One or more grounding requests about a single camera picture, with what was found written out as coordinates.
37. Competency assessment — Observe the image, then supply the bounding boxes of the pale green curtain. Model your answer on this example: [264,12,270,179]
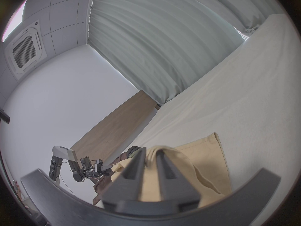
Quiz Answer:
[87,0,246,105]
[153,0,287,33]

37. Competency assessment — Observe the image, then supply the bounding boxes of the ceiling light panel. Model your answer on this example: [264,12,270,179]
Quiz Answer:
[2,0,27,42]

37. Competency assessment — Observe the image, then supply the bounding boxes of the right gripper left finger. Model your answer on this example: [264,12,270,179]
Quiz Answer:
[102,147,147,213]

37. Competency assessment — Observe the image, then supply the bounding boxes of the brown garment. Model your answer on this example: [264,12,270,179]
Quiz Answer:
[92,153,132,205]

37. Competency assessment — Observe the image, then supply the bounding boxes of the tan shorts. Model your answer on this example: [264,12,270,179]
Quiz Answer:
[111,132,233,208]

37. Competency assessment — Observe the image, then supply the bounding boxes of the white ceiling air conditioner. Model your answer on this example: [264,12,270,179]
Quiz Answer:
[4,20,48,80]

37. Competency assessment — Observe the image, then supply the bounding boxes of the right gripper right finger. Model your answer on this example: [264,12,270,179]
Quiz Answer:
[155,150,201,211]

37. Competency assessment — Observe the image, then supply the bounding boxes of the window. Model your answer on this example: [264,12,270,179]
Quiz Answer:
[232,25,250,41]

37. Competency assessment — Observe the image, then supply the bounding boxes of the bed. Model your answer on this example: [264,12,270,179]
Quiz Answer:
[70,13,301,209]

